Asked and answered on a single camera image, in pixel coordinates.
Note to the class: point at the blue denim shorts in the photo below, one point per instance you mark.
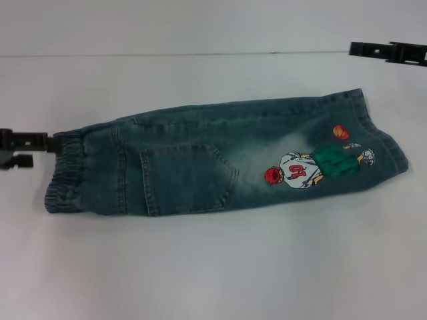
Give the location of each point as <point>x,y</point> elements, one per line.
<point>183,160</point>

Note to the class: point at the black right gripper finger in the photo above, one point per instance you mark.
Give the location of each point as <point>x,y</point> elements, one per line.
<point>370,49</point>

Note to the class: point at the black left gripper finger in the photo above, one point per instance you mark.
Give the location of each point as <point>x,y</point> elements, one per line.
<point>30,142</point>
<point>18,162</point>

